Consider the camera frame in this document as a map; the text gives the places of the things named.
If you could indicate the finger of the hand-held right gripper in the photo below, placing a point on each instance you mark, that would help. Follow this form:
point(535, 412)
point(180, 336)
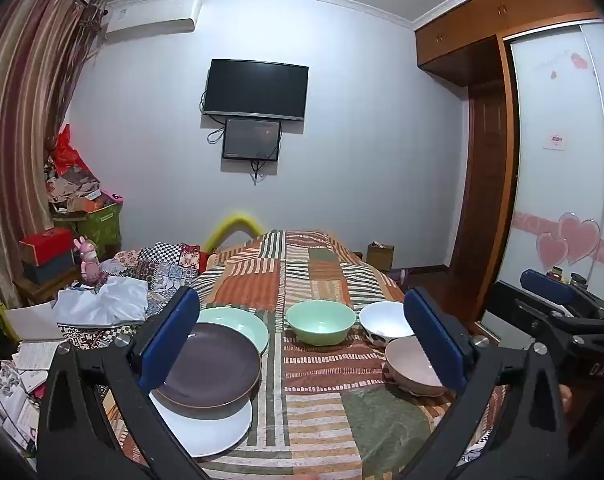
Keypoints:
point(546, 280)
point(521, 305)

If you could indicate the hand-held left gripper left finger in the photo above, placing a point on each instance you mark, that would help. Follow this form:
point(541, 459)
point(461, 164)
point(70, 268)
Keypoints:
point(169, 340)

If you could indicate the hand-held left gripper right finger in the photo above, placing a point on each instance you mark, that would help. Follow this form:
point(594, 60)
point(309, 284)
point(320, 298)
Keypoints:
point(434, 340)

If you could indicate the pink bowl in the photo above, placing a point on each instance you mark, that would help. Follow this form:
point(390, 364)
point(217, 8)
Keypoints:
point(406, 365)

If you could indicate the brown plate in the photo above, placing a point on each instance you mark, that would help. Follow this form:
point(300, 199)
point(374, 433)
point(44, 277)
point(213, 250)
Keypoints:
point(212, 370)

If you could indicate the white bowl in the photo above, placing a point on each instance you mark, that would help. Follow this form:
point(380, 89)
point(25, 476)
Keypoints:
point(384, 320)

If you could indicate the mint green plate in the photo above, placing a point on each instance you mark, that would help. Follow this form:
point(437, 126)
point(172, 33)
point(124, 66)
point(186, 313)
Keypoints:
point(242, 322)

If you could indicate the white plate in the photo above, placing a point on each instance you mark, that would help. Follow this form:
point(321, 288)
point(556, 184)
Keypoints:
point(217, 435)

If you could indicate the green bowl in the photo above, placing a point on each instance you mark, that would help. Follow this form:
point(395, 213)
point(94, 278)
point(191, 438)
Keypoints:
point(322, 327)

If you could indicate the person's right hand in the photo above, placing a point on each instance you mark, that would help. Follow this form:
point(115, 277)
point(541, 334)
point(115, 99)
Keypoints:
point(565, 397)

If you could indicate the dark clothing heap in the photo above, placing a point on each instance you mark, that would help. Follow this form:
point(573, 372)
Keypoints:
point(399, 277)

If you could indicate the white cloth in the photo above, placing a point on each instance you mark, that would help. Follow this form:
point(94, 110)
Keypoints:
point(107, 302)

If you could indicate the checkered patchwork blanket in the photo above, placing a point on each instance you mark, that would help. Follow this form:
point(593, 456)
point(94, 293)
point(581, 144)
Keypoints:
point(167, 260)

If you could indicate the cardboard box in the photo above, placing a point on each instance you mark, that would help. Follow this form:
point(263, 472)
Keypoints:
point(380, 260)

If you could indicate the pink rabbit toy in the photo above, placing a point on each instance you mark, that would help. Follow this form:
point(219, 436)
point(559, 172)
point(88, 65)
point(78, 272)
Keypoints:
point(88, 262)

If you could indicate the green storage box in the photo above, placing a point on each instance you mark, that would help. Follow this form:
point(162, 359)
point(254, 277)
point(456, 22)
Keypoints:
point(102, 227)

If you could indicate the yellow foam tube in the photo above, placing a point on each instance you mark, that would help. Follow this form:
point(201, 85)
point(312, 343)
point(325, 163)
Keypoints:
point(232, 220)

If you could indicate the white paper sheet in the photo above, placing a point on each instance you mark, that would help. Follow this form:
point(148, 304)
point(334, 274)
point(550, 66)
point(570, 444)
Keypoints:
point(32, 322)

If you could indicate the white note sticker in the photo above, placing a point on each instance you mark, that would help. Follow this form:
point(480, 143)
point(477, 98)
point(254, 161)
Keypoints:
point(555, 141)

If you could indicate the pile of booklets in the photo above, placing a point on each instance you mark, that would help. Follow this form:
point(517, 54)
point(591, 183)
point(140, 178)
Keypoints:
point(32, 365)

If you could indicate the dark grey box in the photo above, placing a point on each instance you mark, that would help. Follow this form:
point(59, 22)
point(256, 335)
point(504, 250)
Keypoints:
point(47, 272)

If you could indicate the wooden stool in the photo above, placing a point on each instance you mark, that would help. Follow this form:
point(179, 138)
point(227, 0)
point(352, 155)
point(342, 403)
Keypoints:
point(37, 292)

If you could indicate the striped patchwork quilt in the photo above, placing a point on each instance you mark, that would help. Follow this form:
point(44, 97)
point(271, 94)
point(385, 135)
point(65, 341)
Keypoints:
point(307, 270)

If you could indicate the red box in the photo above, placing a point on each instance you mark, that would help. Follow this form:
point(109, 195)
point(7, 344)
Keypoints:
point(44, 245)

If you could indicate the pile of papers and packets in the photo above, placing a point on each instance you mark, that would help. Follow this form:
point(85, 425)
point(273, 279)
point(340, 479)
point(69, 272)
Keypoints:
point(74, 187)

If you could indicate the wooden wardrobe with white doors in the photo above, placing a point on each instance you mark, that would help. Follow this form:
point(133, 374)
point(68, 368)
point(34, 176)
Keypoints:
point(556, 85)

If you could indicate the red plastic bag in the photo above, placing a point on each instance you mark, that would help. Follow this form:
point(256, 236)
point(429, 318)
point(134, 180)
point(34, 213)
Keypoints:
point(67, 155)

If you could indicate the small black monitor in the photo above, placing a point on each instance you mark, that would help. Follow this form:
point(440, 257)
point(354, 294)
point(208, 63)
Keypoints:
point(252, 139)

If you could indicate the striped curtain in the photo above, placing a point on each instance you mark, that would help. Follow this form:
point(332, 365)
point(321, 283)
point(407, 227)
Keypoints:
point(22, 110)

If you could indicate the white air conditioner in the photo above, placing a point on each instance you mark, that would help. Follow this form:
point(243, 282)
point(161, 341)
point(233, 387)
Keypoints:
point(152, 17)

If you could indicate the black wall television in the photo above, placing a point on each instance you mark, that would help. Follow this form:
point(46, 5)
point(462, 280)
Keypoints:
point(254, 87)

